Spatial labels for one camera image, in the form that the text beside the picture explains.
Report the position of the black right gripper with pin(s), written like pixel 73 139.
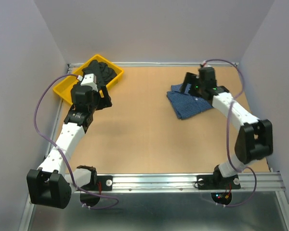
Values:
pixel 190 78

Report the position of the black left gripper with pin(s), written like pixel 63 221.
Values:
pixel 105 102

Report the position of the blue plaid long sleeve shirt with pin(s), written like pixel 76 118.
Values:
pixel 185 105

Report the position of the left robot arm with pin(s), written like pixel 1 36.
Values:
pixel 53 182

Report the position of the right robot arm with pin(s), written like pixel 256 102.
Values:
pixel 255 136

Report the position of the black striped shirt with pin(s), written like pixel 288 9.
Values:
pixel 103 74

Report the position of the yellow plastic bin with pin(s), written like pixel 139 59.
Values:
pixel 64 87

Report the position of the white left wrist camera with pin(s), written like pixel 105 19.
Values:
pixel 88 80

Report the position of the aluminium back rail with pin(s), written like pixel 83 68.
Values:
pixel 157 64

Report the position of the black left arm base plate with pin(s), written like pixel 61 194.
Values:
pixel 103 183

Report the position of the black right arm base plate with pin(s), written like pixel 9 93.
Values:
pixel 212 182

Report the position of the aluminium front rail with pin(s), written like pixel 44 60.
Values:
pixel 168 183

